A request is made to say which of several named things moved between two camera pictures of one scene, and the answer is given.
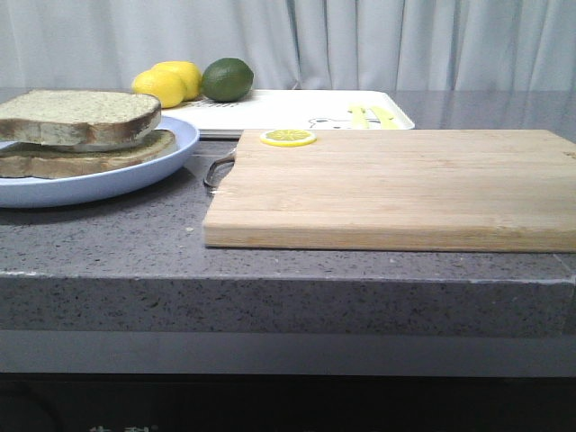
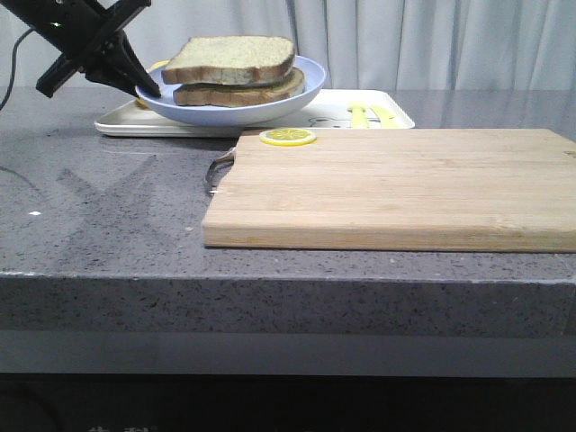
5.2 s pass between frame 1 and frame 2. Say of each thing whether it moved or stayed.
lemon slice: stayed
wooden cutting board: stayed
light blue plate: moved
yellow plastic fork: stayed
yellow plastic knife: stayed
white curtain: stayed
